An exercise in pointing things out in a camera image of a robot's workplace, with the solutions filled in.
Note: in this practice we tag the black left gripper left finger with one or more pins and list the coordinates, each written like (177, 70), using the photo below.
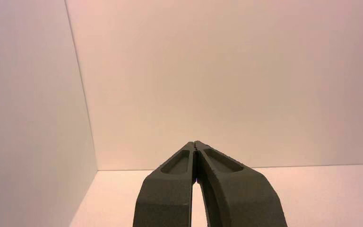
(169, 194)

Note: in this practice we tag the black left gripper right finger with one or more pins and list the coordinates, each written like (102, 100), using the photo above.
(241, 197)

